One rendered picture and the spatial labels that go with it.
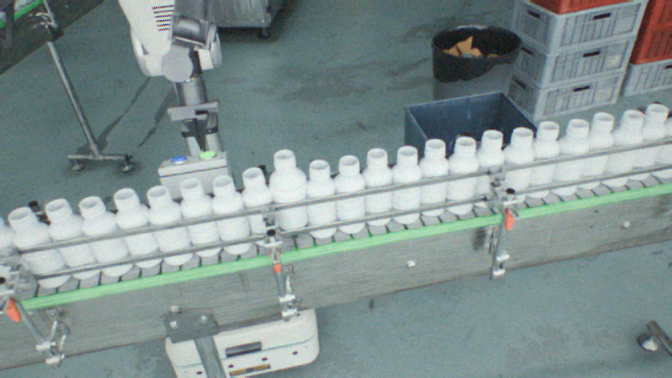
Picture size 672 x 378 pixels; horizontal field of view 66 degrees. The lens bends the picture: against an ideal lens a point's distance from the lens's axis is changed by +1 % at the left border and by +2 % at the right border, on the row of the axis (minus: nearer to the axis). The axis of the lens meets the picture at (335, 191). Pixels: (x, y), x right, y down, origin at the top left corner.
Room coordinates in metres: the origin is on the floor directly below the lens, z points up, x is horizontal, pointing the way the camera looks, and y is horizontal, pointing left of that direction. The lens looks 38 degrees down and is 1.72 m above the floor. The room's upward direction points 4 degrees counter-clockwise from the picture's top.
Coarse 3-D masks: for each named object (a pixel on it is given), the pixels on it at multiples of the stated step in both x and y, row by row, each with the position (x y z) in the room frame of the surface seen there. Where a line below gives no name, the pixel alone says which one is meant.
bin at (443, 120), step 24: (480, 96) 1.40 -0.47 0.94; (504, 96) 1.38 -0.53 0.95; (408, 120) 1.33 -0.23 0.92; (432, 120) 1.38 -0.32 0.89; (456, 120) 1.39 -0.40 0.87; (480, 120) 1.40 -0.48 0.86; (504, 120) 1.36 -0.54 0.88; (528, 120) 1.24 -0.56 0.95; (408, 144) 1.32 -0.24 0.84; (504, 144) 1.34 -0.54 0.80
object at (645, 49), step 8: (640, 32) 2.98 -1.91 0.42; (648, 32) 2.94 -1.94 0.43; (656, 32) 2.96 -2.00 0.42; (664, 32) 2.98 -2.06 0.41; (640, 40) 2.96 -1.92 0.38; (648, 40) 2.95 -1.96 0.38; (656, 40) 2.96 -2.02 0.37; (664, 40) 2.98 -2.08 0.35; (632, 48) 3.01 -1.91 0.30; (640, 48) 2.95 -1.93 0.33; (648, 48) 2.96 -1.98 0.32; (656, 48) 2.98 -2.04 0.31; (664, 48) 2.99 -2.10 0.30; (632, 56) 2.98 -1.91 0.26; (640, 56) 2.95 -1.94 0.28; (648, 56) 2.97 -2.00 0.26; (656, 56) 2.98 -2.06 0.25; (664, 56) 2.98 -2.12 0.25
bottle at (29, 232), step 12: (12, 216) 0.71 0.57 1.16; (24, 216) 0.72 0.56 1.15; (24, 228) 0.69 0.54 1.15; (36, 228) 0.70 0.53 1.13; (48, 228) 0.71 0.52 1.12; (24, 240) 0.68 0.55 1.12; (36, 240) 0.68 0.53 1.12; (48, 240) 0.70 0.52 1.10; (36, 252) 0.68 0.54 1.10; (48, 252) 0.69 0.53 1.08; (60, 252) 0.71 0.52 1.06; (36, 264) 0.68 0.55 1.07; (48, 264) 0.68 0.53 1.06; (60, 264) 0.70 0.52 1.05; (60, 276) 0.69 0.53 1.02
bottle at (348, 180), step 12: (348, 156) 0.81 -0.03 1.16; (348, 168) 0.78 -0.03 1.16; (336, 180) 0.79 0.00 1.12; (348, 180) 0.77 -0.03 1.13; (360, 180) 0.78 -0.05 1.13; (336, 192) 0.78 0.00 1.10; (348, 192) 0.76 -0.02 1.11; (348, 204) 0.76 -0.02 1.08; (360, 204) 0.77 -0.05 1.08; (348, 216) 0.76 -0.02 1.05; (360, 216) 0.77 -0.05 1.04; (348, 228) 0.76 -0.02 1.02; (360, 228) 0.77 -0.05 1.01
